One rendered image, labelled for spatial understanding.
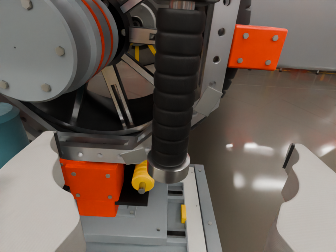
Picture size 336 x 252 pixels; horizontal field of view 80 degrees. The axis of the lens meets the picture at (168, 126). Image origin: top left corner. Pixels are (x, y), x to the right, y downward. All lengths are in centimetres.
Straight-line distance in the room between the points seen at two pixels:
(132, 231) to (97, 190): 29
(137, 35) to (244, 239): 98
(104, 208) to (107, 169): 13
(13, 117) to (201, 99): 32
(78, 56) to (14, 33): 6
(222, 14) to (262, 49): 9
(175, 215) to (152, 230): 18
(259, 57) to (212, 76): 9
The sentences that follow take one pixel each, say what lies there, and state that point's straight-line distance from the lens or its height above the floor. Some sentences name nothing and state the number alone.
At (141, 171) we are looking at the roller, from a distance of 53.
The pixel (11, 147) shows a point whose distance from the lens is 41.
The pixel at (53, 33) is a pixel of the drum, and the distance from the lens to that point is 26.
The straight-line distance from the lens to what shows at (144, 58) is 92.
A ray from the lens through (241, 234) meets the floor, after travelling 115.
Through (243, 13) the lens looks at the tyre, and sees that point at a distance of 48.
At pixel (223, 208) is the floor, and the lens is 121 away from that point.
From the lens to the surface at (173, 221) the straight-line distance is 93.
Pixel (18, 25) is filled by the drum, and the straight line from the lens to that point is 27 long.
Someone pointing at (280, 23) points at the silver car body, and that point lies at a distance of 89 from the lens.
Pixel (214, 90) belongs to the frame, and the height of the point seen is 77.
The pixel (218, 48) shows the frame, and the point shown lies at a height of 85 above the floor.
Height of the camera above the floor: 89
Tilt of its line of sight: 29 degrees down
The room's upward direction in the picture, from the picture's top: 4 degrees clockwise
